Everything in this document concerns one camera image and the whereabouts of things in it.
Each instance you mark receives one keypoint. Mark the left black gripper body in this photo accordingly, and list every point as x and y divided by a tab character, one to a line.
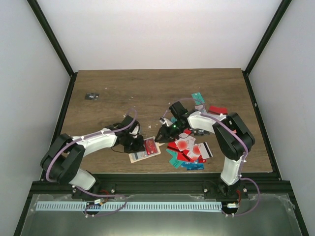
131	145

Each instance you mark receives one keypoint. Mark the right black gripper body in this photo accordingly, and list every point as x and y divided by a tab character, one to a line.
173	133

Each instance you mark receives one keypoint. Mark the red VIP card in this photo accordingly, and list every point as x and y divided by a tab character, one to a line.
150	146

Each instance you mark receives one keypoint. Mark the beige card holder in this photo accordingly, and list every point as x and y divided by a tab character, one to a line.
141	155

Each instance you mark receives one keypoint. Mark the red card black stripe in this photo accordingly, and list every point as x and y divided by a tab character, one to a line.
181	156

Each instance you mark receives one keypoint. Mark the white card red circle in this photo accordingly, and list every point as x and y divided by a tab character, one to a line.
185	143

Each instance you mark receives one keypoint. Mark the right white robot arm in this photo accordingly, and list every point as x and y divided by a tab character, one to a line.
233	136

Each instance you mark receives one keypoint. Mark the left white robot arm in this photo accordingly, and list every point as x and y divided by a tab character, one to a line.
63	159

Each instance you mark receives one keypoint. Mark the dark grey chip card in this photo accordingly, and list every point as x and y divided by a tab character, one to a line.
200	132

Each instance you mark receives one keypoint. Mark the teal VIP card front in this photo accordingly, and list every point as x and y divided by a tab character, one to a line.
175	162

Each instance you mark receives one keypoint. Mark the blue card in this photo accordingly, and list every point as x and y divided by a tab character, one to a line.
192	166

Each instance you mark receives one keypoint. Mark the white striped card in pile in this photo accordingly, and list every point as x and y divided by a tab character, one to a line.
205	151

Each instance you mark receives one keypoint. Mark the far teal card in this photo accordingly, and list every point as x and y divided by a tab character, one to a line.
198	98

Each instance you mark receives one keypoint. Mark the far red card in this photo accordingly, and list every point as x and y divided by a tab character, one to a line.
217	110

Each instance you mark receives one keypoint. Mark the small black card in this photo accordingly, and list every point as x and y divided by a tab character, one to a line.
92	96

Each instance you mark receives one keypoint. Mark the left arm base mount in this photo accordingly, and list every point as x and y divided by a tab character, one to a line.
98	188

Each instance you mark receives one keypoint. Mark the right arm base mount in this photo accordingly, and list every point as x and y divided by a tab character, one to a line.
220	190

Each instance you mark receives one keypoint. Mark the black frame rail front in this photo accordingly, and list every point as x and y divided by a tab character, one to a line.
184	183

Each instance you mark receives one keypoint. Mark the light blue slotted cable duct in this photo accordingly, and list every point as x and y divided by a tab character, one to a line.
130	206

